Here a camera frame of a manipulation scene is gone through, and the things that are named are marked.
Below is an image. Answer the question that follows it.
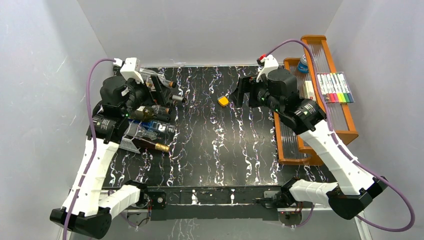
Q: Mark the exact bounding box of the purple cable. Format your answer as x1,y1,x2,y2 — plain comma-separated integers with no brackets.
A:
62,58,124,240
264,39,416,233

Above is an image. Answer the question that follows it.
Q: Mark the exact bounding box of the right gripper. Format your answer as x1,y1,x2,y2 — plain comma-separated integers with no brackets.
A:
228,75,283,115

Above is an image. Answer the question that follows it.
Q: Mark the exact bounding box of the clear square liquor bottle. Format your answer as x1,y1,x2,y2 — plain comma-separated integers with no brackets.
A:
149,87,187,105

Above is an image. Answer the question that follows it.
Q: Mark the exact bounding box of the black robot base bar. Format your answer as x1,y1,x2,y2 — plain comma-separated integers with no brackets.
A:
119,185,316,229

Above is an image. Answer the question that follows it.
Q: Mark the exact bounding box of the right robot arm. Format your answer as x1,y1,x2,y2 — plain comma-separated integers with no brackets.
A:
230,68,387,220

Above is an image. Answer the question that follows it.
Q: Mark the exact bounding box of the yellow grey eraser block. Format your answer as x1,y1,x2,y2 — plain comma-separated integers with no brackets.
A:
217,95,230,107

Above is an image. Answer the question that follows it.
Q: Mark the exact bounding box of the coloured marker pen set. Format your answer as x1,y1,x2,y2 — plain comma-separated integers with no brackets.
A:
316,71,354,104

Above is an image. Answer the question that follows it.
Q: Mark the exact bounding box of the brown gold-capped bottle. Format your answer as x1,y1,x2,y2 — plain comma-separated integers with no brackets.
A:
131,138,170,153

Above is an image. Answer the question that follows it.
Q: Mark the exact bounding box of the white wire wine rack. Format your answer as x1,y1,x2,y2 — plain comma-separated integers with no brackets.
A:
119,137,140,154

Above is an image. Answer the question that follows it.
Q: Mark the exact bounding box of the orange wooden tiered shelf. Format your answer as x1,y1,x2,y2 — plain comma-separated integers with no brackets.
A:
273,35,359,166

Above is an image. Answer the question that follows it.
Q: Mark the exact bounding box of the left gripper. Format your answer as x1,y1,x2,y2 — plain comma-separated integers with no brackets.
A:
120,75,172,117

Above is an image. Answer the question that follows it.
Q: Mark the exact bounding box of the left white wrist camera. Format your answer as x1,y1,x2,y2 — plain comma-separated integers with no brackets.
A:
113,57,145,84

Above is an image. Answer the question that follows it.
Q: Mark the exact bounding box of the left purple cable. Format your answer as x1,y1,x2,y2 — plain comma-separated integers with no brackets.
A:
62,58,124,240

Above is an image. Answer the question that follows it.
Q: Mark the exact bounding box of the dark green wine bottle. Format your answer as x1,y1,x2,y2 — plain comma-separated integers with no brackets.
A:
129,106,154,122

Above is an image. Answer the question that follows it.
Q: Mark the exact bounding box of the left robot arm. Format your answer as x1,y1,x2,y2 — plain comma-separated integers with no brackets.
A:
49,76,155,240

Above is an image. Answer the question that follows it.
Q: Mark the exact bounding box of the white red small box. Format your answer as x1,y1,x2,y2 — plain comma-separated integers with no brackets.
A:
303,80,316,101

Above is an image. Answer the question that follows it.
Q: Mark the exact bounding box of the blue white lidded jar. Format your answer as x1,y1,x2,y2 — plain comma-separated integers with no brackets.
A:
297,54,309,74

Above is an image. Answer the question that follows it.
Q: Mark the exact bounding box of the blue liquor bottle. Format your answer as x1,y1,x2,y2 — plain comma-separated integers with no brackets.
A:
128,119,176,134

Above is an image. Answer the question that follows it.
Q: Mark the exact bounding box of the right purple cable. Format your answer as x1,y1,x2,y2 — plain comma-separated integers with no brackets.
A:
264,39,416,233

